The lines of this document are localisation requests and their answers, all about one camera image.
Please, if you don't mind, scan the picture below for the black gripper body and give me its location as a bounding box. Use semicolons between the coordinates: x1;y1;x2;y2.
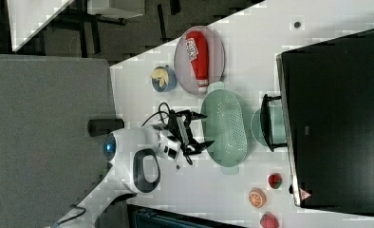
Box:
167;109;196;156

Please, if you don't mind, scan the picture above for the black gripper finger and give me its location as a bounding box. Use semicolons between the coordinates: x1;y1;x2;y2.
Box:
188;141;214;155
190;111;207;121

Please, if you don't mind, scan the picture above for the green plastic strainer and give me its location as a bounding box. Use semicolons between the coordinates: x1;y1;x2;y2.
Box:
200;82;249;175

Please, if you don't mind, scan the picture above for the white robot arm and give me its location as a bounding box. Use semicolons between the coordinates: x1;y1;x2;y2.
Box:
51;110;212;228

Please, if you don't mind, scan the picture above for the blue bowl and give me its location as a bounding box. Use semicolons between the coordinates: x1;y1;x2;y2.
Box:
151;66;178;92

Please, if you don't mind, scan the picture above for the pink round plate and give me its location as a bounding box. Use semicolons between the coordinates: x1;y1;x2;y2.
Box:
174;26;225;95

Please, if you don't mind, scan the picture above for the yellow toy in bowl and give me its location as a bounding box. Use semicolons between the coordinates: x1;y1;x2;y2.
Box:
151;67;169;87

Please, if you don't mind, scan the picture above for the red ketchup bottle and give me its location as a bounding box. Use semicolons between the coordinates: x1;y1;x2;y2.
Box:
185;30;209;93

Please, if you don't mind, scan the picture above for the green cup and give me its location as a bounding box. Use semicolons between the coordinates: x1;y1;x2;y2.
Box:
251;106;287;146

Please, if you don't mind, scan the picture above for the orange slice toy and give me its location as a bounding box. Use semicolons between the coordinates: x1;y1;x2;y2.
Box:
249;188;267;208

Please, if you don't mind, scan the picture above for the black cylinder upper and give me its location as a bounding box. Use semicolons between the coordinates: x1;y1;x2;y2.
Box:
87;119;124;137

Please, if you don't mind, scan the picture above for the red strawberry toy near edge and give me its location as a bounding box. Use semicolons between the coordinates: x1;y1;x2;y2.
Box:
260;213;279;228

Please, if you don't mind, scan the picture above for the black toaster oven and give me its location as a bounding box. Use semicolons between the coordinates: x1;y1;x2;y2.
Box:
260;28;374;217

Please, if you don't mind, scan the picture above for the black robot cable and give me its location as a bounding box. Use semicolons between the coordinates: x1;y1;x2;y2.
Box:
140;102;177;128

